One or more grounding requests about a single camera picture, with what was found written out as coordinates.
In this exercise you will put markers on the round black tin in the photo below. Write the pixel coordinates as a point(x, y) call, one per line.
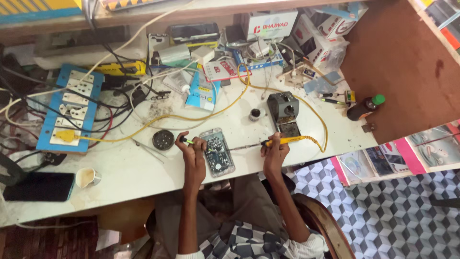
point(163, 140)

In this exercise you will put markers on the person's left hand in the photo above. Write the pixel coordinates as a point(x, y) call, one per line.
point(194, 154)

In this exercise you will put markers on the display case with packaged accessories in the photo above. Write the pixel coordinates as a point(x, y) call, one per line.
point(395, 158)

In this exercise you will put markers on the white paper cup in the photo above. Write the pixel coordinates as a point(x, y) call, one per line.
point(86, 177)

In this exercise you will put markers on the brown bottle with green cap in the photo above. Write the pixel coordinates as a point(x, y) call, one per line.
point(361, 109)

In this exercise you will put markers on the small yellow green box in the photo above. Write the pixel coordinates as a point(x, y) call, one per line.
point(350, 96)

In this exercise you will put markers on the clear plastic bag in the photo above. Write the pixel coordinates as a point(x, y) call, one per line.
point(336, 55)

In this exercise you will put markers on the person's right hand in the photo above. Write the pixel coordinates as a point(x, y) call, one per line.
point(275, 156)

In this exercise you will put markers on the red white card pack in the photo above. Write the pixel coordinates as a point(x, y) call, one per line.
point(222, 70)

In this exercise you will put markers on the blue white flat box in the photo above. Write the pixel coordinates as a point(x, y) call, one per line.
point(262, 62)

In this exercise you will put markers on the opened smartphone with circuit board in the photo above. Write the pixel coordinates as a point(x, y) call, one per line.
point(217, 154)

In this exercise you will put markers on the rack of coloured packets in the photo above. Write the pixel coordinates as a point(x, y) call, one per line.
point(444, 19)

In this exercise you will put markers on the metal hinge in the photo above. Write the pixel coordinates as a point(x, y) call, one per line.
point(368, 127)

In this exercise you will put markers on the heap of white red boxes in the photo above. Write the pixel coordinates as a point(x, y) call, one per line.
point(318, 36)

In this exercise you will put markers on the blue white packet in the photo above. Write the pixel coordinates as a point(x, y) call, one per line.
point(201, 93)

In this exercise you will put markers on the brown wooden chair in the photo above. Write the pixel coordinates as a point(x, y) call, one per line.
point(323, 223)

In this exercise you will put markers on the brown wooden counter board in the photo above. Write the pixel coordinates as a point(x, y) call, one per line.
point(399, 64)

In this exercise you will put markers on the yellow plug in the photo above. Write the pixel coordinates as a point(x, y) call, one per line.
point(66, 136)

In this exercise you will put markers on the metal tweezers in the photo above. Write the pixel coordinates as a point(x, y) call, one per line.
point(149, 150)

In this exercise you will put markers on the person's grey trousers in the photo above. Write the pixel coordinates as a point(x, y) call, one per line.
point(248, 205)

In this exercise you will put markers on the blue board with white sockets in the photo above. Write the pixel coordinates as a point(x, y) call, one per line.
point(57, 118)

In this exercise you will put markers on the small black flux pot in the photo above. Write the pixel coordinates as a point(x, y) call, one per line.
point(256, 114)

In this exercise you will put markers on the white box with red print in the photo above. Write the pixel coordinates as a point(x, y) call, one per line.
point(269, 24)

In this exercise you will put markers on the green tipped black screwdriver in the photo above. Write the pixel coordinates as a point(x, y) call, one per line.
point(332, 101)

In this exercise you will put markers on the white phone back cover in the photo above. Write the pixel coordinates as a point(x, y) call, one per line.
point(156, 43)

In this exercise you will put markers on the person's checkered shirt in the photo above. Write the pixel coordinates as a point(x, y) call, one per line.
point(248, 243)

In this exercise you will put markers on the blue plastic sheet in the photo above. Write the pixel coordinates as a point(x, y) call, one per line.
point(321, 84)

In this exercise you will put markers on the black smartphone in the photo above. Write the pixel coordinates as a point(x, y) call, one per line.
point(39, 187)

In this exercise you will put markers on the grey soldering iron stand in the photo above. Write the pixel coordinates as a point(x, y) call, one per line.
point(282, 108)

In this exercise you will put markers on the yellow black tester device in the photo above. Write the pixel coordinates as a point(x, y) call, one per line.
point(118, 68)

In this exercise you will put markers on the black phone holder stand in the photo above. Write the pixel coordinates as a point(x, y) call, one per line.
point(21, 169)

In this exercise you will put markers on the yellow soldering iron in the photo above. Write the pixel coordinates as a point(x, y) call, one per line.
point(293, 139)

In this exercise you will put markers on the white charger adapter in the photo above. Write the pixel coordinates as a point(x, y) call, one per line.
point(203, 54)

